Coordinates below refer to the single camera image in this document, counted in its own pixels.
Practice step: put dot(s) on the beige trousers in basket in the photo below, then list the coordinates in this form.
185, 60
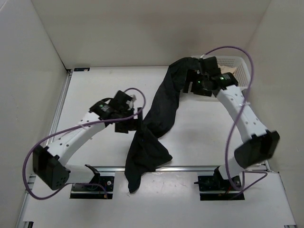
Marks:
227, 69

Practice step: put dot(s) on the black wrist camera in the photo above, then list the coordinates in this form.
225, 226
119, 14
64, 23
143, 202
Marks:
209, 66
124, 99

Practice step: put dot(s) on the aluminium frame rail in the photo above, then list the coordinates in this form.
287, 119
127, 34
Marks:
177, 168
28, 180
277, 198

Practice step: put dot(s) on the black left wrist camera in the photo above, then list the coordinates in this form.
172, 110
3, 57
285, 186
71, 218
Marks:
124, 99

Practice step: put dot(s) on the white plastic basket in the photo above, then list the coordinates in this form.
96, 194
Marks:
237, 69

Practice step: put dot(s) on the aluminium right frame rail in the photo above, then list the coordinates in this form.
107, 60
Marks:
277, 198

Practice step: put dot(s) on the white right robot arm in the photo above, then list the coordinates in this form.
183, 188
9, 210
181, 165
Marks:
258, 143

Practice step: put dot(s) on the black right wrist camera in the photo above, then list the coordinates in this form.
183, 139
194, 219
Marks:
209, 66

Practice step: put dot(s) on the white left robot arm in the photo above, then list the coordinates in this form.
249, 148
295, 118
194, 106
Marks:
50, 163

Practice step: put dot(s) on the black trousers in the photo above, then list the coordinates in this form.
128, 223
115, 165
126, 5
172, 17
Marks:
146, 153

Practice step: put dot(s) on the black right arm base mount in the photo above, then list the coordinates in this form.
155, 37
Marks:
210, 190

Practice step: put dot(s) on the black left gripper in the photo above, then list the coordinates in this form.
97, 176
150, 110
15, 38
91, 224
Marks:
131, 126

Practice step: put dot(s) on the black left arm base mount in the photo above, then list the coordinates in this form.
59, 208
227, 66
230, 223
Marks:
103, 191

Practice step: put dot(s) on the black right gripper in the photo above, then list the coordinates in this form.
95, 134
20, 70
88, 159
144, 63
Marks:
191, 77

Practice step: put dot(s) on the aluminium front frame rail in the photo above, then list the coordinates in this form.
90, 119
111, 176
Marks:
177, 168

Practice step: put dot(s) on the aluminium left frame rail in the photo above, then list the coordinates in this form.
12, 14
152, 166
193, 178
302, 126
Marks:
28, 180

